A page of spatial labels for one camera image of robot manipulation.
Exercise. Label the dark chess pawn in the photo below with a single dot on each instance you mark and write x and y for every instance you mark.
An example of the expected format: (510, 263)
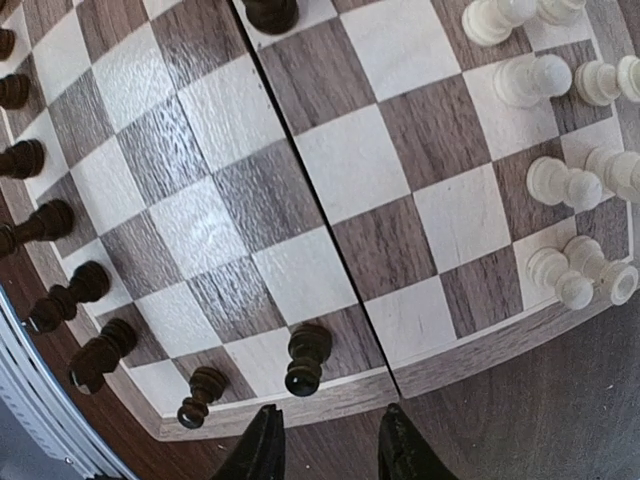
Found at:
(309, 347)

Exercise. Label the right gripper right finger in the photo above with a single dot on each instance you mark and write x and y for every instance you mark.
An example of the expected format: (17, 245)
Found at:
(403, 453)

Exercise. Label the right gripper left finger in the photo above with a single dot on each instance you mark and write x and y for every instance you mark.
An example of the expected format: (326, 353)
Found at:
(260, 452)

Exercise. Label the wooden chess board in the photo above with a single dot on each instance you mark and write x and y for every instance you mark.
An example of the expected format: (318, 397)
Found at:
(358, 172)

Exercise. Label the dark chess piece board corner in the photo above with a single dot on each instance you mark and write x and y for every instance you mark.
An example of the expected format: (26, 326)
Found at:
(206, 385)

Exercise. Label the white chess pawn corner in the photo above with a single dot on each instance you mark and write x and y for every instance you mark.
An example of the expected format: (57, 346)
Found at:
(549, 268)

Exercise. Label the aluminium front rail frame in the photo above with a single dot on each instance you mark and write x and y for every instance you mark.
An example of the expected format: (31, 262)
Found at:
(45, 411)

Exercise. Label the white chess rook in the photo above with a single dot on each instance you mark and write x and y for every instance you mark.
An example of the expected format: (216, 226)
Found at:
(615, 280)

